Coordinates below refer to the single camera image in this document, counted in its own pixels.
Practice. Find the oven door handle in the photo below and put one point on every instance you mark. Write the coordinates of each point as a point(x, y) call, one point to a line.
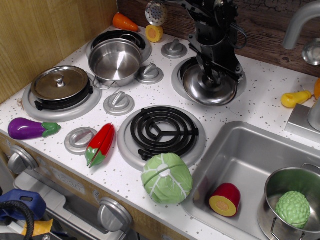
point(72, 217)

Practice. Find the yellow toy pear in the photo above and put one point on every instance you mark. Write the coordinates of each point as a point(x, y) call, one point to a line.
point(290, 100)

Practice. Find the steel lid on left burner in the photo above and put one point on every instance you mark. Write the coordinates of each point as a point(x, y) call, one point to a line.
point(59, 83)

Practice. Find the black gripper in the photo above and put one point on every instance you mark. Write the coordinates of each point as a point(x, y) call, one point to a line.
point(220, 56)

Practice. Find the grey oven knob right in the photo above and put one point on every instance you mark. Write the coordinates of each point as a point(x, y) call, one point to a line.
point(113, 217)

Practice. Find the grey oven knob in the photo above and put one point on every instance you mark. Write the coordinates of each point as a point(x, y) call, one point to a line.
point(21, 160)
point(113, 217)

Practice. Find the empty steel pot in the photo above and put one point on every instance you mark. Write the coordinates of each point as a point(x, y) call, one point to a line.
point(115, 63)

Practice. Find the red toy chili pepper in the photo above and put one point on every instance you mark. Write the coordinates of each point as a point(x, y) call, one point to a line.
point(99, 147)

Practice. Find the grey oven knob left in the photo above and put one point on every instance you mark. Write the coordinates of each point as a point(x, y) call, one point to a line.
point(21, 160)

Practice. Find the back left black burner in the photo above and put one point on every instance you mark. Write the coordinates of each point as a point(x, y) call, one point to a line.
point(138, 39)

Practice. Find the steel perforated skimmer spoon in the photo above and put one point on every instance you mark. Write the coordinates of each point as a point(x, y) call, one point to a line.
point(156, 13)

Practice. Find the steel lid with knob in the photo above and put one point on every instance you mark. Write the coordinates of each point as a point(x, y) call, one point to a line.
point(204, 91)

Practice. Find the red toy fruit half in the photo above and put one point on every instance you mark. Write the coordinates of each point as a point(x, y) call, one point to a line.
point(225, 200)

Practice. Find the grey knob back centre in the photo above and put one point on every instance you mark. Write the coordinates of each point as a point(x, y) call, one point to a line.
point(174, 50)

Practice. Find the grey knob lower middle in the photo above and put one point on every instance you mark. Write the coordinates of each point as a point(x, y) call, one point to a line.
point(118, 104)

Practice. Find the grey toy faucet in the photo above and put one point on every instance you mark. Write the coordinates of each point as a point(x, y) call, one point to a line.
point(308, 12)

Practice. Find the green toy artichoke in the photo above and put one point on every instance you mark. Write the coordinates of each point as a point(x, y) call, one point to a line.
point(294, 208)

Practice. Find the front centre black burner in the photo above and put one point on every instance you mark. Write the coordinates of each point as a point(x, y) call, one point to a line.
point(154, 130)

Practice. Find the orange toy carrot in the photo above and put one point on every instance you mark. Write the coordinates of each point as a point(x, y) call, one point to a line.
point(122, 22)

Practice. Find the silver sink basin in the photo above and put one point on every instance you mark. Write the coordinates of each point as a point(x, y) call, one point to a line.
point(245, 156)

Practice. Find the yellow toy corn slice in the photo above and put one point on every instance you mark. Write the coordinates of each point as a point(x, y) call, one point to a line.
point(154, 33)

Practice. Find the grey knob front flat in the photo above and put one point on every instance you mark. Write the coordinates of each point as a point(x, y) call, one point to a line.
point(77, 141)

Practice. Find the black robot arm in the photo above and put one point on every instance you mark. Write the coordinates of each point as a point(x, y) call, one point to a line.
point(216, 38)

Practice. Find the back right black burner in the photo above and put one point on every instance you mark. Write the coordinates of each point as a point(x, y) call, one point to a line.
point(177, 82)

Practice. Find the purple toy eggplant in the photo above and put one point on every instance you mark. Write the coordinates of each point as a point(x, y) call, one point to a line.
point(25, 129)

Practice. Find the green toy cabbage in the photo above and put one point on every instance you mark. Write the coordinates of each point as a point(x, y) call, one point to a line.
point(167, 179)

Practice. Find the yellow tape piece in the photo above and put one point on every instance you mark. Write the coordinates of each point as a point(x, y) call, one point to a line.
point(40, 227)

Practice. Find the blue clamp tool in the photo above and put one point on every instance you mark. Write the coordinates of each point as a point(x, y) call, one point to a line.
point(18, 204)

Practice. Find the orange toy at edge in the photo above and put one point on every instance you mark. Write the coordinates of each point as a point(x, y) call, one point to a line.
point(317, 89)

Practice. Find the steel pot in sink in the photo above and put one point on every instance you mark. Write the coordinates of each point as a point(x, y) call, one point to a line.
point(304, 179)

